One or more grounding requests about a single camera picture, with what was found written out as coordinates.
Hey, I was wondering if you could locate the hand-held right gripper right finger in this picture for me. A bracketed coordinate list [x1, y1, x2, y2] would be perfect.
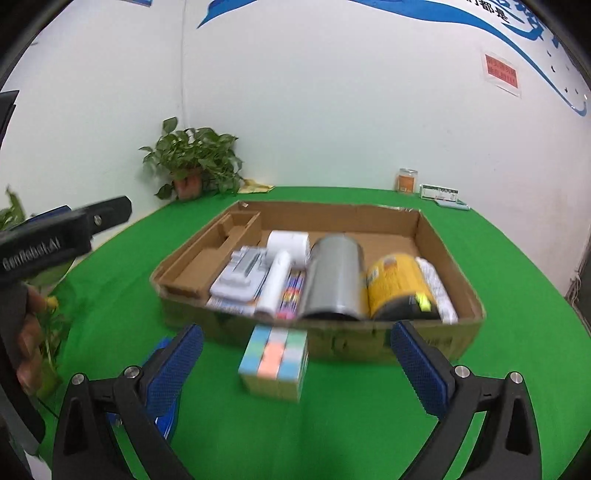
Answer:
[390, 320, 542, 480]

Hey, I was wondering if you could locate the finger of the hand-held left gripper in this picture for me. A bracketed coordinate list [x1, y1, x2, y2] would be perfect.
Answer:
[30, 206, 72, 223]
[85, 196, 133, 237]

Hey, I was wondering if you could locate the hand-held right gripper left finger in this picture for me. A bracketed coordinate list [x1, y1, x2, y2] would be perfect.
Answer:
[51, 323, 205, 480]

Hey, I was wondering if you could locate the blue stapler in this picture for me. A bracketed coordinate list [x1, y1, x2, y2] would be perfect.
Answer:
[108, 337, 185, 446]

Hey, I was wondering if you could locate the white spray bottle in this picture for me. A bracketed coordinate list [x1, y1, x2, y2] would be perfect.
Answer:
[416, 257, 459, 324]

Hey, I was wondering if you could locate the yellow label jar black lid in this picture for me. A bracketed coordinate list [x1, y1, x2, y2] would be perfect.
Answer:
[365, 251, 441, 320]

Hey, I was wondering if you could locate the pastel puzzle cube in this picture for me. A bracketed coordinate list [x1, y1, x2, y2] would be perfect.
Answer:
[238, 324, 310, 403]

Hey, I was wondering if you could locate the white plastic holder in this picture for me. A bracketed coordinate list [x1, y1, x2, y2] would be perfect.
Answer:
[209, 246, 271, 303]

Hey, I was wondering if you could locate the silver metal can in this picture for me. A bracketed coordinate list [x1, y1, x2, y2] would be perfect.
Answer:
[300, 234, 365, 321]

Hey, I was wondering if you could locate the colourful patterned box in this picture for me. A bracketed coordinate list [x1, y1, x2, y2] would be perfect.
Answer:
[206, 270, 308, 320]

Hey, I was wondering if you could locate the white tube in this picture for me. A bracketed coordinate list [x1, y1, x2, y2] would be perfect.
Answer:
[255, 230, 310, 319]

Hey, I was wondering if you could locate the cardboard box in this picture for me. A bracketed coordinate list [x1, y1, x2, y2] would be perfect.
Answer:
[149, 200, 485, 363]

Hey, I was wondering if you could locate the person's left hand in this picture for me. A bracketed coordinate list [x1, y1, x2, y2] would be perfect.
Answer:
[16, 284, 49, 393]

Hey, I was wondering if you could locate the large leafy plant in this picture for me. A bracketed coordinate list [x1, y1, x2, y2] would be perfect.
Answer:
[0, 185, 75, 402]

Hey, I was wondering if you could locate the potted plant in red pot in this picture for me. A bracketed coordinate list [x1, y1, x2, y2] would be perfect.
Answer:
[140, 117, 244, 200]

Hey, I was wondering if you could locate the yellow paper packet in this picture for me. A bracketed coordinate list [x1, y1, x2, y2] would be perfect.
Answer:
[238, 179, 275, 195]

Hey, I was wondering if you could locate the small white carton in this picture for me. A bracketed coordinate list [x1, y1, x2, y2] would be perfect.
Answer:
[419, 184, 462, 202]

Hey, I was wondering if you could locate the small orange jar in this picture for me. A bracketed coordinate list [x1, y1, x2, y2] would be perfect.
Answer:
[396, 168, 419, 195]

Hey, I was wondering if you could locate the red wall sign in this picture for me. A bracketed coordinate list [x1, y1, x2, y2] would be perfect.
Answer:
[482, 47, 525, 99]

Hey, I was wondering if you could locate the blue wall decal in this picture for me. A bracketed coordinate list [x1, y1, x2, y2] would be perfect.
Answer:
[196, 0, 591, 116]

